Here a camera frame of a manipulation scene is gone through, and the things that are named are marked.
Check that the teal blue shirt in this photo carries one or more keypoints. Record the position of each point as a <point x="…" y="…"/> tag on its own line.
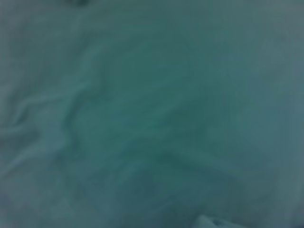
<point x="152" y="114"/>

